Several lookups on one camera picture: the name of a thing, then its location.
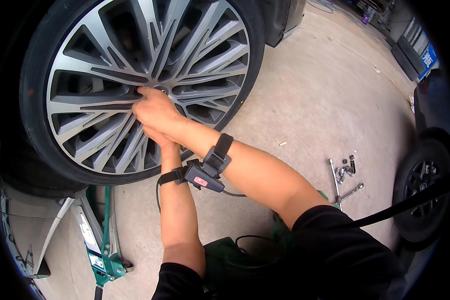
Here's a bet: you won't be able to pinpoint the person's right hand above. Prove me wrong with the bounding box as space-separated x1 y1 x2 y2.
132 86 191 145

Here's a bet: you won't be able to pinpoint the person's left hand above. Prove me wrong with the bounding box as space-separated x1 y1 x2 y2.
142 125 182 172

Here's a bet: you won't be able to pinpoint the car wheel with alloy rim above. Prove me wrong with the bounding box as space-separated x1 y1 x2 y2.
19 0 266 186

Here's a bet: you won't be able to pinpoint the black wrist band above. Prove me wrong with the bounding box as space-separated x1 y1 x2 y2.
158 159 226 194
202 133 234 178

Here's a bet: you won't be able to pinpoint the green floor jack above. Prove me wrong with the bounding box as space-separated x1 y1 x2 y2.
70 185 134 300

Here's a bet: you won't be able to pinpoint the black car mud flap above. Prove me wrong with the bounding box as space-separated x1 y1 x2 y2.
258 0 308 48

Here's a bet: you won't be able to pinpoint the silver car body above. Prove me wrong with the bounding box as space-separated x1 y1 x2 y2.
0 179 89 300

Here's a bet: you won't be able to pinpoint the person's legs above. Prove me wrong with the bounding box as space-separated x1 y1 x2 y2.
202 190 340 300

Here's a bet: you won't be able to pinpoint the metal cross wrench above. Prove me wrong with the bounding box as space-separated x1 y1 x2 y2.
328 158 365 213

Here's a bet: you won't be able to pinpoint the pile of wheel lug bolts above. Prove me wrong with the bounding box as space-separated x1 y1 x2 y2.
335 154 357 185

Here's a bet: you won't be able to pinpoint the workshop equipment clutter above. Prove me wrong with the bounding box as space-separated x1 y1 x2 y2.
344 0 403 35

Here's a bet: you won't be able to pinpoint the person's body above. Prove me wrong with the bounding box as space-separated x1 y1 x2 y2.
151 204 411 300

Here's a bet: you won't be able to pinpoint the stack of black tyres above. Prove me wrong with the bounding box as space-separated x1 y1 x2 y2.
391 35 427 82

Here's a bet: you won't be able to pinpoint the blue sign board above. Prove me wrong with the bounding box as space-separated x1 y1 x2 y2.
418 43 440 82

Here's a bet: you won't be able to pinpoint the dark blue car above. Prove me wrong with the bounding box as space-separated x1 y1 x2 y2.
395 68 450 286

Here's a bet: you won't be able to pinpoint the black steel car wheel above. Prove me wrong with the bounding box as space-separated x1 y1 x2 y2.
391 127 450 251

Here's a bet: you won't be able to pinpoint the thin black cable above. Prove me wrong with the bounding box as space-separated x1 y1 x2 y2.
155 176 248 215

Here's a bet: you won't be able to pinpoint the black strap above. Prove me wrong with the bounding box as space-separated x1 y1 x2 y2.
352 179 450 229

